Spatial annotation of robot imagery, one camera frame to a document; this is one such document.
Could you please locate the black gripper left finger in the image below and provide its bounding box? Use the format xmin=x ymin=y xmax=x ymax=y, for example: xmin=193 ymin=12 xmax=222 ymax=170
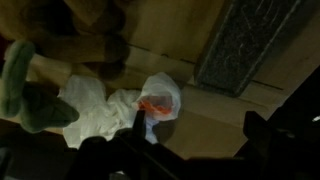
xmin=66 ymin=109 xmax=194 ymax=180

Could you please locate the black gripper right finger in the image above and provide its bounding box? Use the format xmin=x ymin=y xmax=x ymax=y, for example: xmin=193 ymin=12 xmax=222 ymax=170
xmin=233 ymin=64 xmax=320 ymax=180

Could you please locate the white cloth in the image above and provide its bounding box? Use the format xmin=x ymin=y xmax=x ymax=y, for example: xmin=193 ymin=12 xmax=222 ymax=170
xmin=57 ymin=72 xmax=183 ymax=150

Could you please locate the brown plush moose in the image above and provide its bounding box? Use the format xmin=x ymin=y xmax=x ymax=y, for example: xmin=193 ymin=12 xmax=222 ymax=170
xmin=0 ymin=0 xmax=132 ymax=135

